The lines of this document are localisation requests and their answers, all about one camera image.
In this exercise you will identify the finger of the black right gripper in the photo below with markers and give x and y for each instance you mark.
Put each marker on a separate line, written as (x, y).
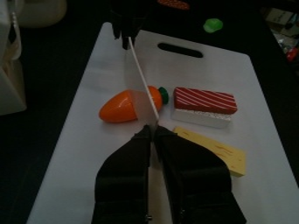
(134, 20)
(118, 20)

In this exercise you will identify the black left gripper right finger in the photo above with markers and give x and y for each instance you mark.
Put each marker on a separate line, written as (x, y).
(198, 186)

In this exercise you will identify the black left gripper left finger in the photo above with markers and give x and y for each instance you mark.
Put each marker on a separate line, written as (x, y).
(120, 186)

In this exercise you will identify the orange toy carrot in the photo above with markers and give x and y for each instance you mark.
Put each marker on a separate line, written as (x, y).
(116, 108)

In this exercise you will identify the red oval toy food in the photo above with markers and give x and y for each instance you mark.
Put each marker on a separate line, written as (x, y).
(172, 4)

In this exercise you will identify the yellow egg toy sushi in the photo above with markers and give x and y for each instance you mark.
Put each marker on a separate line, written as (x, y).
(218, 151)

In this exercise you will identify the white plastic cutting board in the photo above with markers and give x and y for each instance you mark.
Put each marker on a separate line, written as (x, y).
(78, 163)

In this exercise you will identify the green toy leaf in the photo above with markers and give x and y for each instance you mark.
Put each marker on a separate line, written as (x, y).
(212, 25)

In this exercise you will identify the red striped toy sushi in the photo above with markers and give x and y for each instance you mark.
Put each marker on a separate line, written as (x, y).
(202, 100)

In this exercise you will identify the white toy knife block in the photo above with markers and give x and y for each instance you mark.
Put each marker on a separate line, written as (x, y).
(9, 87)

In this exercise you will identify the cardboard box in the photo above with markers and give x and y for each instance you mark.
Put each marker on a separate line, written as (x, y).
(280, 16)

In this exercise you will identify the small red object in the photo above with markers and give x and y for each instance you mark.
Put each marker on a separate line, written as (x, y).
(292, 54)

